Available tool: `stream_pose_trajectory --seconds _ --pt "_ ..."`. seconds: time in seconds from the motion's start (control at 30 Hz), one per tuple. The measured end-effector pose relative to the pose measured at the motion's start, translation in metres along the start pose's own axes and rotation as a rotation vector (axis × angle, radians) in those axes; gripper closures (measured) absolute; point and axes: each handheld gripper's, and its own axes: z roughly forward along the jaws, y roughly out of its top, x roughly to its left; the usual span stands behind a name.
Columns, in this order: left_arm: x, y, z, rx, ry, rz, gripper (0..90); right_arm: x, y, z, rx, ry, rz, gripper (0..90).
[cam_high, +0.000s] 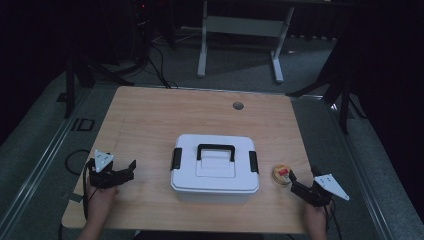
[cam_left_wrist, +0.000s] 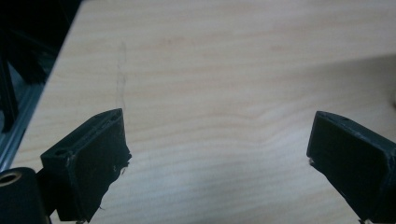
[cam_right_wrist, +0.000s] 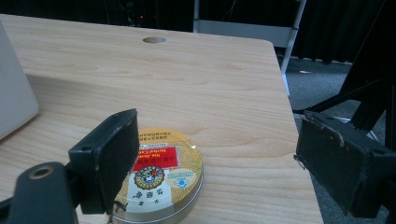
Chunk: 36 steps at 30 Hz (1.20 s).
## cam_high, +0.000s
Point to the person's right hand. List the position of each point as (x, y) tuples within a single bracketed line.
[(316, 218)]

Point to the grey tape piece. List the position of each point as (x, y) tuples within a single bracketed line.
[(76, 197)]

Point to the dark computer tower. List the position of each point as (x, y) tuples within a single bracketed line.
[(140, 30)]

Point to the white plastic storage box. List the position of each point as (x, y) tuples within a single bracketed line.
[(213, 197)]

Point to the white metal desk frame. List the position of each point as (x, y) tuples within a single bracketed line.
[(240, 26)]

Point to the black metal stand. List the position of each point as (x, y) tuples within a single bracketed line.
[(343, 100), (70, 90)]

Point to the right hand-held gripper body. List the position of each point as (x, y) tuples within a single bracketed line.
[(320, 196)]

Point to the person's left hand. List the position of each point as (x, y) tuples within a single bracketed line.
[(100, 201)]

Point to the round yellow snack packet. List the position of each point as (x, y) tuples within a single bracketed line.
[(281, 175)]

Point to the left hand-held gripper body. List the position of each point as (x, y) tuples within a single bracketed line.
[(103, 178)]

